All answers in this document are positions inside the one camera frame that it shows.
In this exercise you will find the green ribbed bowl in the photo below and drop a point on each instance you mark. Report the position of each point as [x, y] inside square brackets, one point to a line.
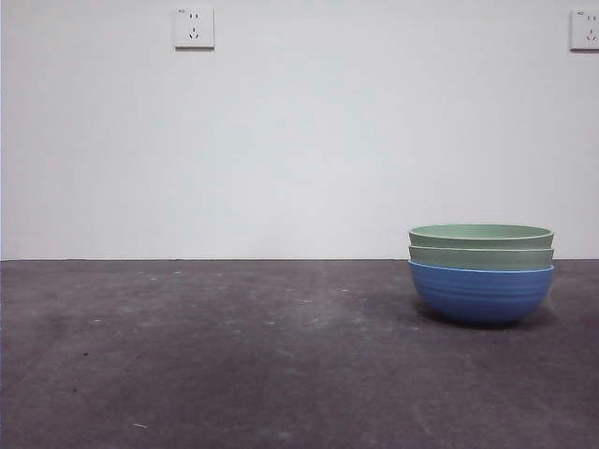
[482, 237]
[482, 258]

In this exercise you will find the blue ribbed bowl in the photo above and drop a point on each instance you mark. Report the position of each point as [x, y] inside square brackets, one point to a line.
[482, 294]

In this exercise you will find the white wall socket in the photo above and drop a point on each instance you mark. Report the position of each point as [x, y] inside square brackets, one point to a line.
[585, 30]
[194, 28]

